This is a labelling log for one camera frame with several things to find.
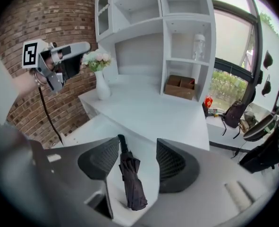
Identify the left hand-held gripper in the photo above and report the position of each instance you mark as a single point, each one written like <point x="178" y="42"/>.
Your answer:
<point x="31" y="54"/>

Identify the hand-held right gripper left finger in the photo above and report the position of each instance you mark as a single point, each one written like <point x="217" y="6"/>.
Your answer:
<point x="99" y="162"/>

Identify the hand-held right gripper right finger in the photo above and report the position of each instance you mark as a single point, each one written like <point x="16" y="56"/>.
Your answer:
<point x="174" y="167"/>

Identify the person's left forearm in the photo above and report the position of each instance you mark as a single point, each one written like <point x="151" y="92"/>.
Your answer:
<point x="23" y="84"/>

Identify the white desk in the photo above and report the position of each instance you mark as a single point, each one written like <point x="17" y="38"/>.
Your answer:
<point x="153" y="117"/>

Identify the person's left hand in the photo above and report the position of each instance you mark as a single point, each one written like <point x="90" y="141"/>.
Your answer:
<point x="49" y="61"/>

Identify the pale flower bouquet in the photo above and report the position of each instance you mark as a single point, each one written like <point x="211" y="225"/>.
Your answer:
<point x="98" y="60"/>

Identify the white ceramic vase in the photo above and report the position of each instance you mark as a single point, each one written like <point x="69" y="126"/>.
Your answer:
<point x="102" y="89"/>

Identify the white shelf hutch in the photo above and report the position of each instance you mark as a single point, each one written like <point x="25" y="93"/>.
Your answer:
<point x="139" y="25"/>

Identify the red snack packet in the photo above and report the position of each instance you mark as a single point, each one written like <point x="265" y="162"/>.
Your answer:
<point x="208" y="102"/>

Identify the black backpack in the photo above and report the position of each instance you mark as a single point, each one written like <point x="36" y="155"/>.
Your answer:
<point x="234" y="117"/>

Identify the brown cardboard organiser box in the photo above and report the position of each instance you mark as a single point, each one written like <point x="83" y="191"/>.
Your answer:
<point x="179" y="89"/>

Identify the olive green bag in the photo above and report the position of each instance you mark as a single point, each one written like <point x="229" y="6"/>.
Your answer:
<point x="247" y="124"/>

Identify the black shell with green stripe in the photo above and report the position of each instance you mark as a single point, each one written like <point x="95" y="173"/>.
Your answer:
<point x="258" y="128"/>

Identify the hanging black bag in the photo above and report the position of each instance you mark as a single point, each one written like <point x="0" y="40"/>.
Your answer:
<point x="268" y="60"/>
<point x="266" y="86"/>

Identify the clear glass jar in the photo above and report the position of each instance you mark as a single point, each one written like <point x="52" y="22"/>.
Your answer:
<point x="199" y="46"/>

